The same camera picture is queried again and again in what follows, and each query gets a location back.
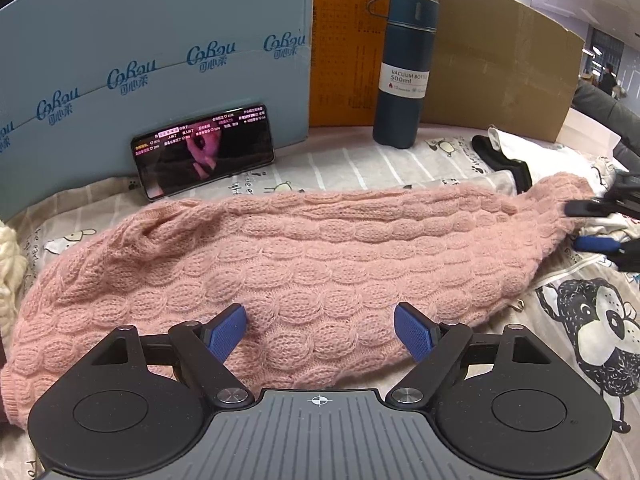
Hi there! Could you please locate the black leather sofa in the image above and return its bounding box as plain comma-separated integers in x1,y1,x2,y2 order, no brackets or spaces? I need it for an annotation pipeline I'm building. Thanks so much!
572,79,640,172

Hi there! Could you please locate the patterned bed sheet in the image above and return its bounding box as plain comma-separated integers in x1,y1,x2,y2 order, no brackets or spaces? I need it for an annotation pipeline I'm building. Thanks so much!
10,128,639,479

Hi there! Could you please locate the orange board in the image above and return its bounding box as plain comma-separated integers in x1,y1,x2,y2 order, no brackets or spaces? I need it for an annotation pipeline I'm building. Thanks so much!
308,0,440,129

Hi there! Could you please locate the large blue front carton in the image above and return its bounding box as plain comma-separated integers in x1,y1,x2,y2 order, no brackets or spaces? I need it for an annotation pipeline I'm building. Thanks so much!
1,0,312,219

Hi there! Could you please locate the brown cardboard sheet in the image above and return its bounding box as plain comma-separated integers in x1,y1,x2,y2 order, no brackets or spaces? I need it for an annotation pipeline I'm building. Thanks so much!
421,0,584,142

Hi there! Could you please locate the smartphone with lit screen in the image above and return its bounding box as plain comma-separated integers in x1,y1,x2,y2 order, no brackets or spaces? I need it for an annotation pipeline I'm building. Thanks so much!
130,104,274,200

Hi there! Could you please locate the white black garment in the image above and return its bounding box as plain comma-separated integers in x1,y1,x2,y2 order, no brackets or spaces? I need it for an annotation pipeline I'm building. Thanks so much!
472,127,640,244

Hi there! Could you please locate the dark blue vacuum bottle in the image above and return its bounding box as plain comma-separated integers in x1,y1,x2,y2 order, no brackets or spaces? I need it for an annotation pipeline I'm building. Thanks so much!
372,0,439,150

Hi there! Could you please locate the pink knitted sweater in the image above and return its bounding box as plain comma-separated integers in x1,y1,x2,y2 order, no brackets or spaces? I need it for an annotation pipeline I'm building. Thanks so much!
1,174,591,427

